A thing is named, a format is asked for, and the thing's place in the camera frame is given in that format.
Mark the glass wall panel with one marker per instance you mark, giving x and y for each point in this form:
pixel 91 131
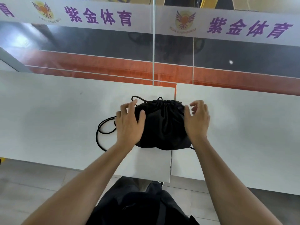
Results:
pixel 234 65
pixel 82 53

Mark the person's black trousers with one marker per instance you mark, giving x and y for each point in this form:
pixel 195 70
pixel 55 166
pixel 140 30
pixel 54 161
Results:
pixel 140 206

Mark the person's right thumb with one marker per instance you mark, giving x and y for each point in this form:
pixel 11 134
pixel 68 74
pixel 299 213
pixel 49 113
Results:
pixel 187 113

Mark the person's left middle finger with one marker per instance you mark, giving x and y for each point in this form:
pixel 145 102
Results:
pixel 124 107

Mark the person's left thumb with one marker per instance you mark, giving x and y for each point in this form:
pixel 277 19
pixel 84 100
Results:
pixel 142 118

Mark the person's right hand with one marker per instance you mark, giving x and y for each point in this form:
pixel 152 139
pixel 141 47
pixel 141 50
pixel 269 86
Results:
pixel 198 124

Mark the person's right forearm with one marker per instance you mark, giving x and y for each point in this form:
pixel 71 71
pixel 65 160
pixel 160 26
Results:
pixel 229 185

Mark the white banner with purple print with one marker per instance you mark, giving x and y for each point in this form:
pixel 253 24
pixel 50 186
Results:
pixel 93 17
pixel 234 25

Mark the person's left hand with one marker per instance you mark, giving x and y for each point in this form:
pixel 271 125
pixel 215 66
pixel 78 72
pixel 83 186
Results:
pixel 127 126

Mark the person's left forearm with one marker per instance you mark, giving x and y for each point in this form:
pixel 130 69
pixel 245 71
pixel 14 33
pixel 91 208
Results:
pixel 89 182

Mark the yellow object behind glass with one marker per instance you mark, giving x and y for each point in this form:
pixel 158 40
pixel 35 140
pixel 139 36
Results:
pixel 209 2

